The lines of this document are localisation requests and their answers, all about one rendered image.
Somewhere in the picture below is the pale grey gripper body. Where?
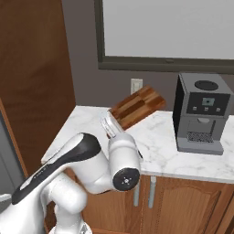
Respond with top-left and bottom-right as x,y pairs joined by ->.
101,110 -> 126,140

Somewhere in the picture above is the striped wooden cutting board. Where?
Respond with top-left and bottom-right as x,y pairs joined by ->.
109,85 -> 167,132

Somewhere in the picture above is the brown wooden cabinet door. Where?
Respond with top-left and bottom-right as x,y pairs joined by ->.
65,168 -> 154,234
151,175 -> 234,234

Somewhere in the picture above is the tall brown wooden cabinet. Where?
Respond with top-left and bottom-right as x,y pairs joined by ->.
0,0 -> 77,178

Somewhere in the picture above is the dark grey framed window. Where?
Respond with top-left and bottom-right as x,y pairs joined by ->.
93,0 -> 234,75

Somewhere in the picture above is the grey coffee machine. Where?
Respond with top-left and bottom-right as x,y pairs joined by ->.
172,71 -> 234,156

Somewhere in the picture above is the grey fridge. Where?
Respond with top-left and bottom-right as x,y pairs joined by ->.
0,101 -> 27,214

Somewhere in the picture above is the white wall outlet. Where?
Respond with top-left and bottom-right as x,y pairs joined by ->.
130,78 -> 144,96

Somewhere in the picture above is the grey cabinet door handle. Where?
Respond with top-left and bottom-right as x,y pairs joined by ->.
133,177 -> 142,207
147,175 -> 157,209

